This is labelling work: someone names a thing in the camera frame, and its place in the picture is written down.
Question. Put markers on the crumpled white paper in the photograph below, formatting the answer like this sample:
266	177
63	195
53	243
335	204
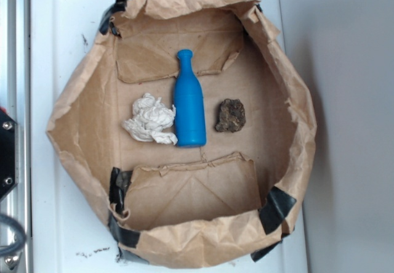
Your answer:
150	117

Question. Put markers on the blue plastic bottle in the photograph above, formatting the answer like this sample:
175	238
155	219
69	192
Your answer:
190	125

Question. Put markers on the brown rough rock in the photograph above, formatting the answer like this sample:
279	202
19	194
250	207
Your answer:
231	116

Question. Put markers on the brown paper bag tray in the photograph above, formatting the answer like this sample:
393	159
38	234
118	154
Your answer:
193	207

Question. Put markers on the black tape bottom left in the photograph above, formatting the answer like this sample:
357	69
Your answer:
125	238

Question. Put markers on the black tape bottom right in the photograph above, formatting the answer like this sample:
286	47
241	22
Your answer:
278	206

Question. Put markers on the black tape top left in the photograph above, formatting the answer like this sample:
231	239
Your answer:
106	25

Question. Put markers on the white plastic tray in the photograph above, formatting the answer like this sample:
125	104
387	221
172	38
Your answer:
67	235

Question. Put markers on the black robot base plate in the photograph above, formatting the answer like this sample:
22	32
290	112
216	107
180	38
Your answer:
8	154

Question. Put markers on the aluminium frame rail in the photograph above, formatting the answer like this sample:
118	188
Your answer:
15	98

